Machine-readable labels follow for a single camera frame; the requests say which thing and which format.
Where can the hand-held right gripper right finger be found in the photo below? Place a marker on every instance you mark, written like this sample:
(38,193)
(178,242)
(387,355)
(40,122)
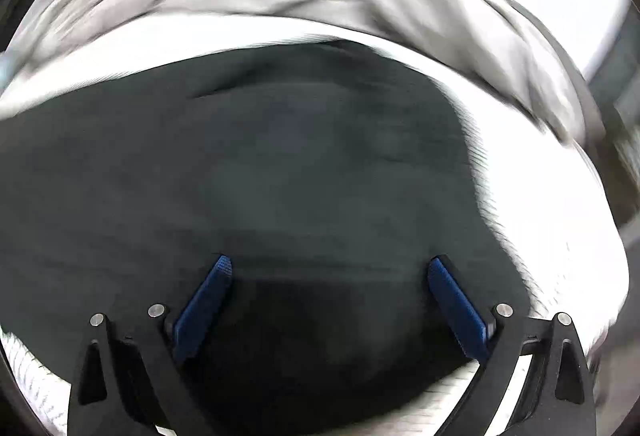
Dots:
(457,311)

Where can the black pants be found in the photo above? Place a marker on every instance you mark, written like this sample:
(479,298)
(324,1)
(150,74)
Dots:
(250,141)

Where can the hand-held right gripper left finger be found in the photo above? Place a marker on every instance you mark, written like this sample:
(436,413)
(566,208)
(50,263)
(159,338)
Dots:
(205,306)

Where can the white mattress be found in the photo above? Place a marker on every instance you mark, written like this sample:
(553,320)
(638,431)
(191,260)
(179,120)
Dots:
(540,216)

